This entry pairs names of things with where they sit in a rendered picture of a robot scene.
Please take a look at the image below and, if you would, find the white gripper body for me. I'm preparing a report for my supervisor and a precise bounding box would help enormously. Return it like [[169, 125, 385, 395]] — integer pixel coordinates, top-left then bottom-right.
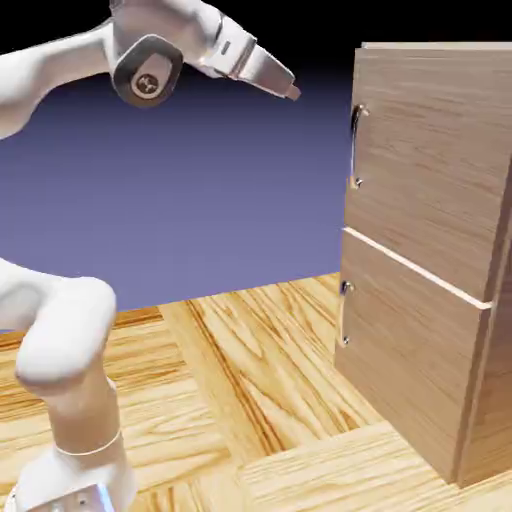
[[229, 42, 297, 99]]

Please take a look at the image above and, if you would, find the large light wood cabinet door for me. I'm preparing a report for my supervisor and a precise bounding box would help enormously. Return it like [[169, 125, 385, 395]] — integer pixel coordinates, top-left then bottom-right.
[[346, 47, 512, 304]]

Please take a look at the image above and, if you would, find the small light wood cabinet door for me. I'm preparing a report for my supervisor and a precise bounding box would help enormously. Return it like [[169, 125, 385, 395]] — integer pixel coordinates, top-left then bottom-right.
[[334, 228, 492, 484]]

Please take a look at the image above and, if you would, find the light wood cabinet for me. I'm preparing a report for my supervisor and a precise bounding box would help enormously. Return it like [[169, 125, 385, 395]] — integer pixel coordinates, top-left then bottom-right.
[[334, 41, 512, 490]]

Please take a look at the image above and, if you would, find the long curved metal handle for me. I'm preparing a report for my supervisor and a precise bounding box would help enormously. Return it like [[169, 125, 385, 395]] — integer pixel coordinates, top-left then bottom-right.
[[349, 103, 370, 190]]

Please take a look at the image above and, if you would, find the short curved metal handle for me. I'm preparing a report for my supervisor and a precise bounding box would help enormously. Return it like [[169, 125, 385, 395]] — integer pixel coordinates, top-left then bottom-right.
[[338, 280, 356, 347]]

